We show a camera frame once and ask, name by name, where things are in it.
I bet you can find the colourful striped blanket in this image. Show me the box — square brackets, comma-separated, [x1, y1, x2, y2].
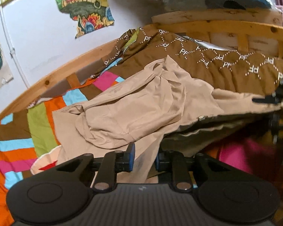
[0, 62, 283, 226]

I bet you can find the beige hooded jacket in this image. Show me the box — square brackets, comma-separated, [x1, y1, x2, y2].
[53, 55, 283, 184]

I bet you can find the white wall pipe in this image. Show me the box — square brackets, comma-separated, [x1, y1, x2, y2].
[0, 5, 31, 88]

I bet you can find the brown patterned blanket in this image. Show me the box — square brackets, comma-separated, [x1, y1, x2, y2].
[90, 26, 283, 97]

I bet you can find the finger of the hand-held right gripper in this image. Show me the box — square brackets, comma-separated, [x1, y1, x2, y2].
[252, 95, 283, 105]

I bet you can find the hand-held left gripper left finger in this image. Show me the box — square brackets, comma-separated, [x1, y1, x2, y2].
[55, 142, 136, 192]

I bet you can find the silver foil wrapper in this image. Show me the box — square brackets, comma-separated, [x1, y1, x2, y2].
[183, 36, 228, 51]

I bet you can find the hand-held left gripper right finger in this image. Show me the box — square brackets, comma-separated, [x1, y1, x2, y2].
[154, 150, 230, 192]

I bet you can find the colourful landscape wall poster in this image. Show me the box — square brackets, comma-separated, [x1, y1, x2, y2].
[51, 0, 115, 39]

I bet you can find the cream cloth with red star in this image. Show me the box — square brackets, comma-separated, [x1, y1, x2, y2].
[30, 145, 62, 175]

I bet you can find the wooden bed frame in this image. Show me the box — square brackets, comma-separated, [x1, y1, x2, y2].
[0, 7, 283, 126]

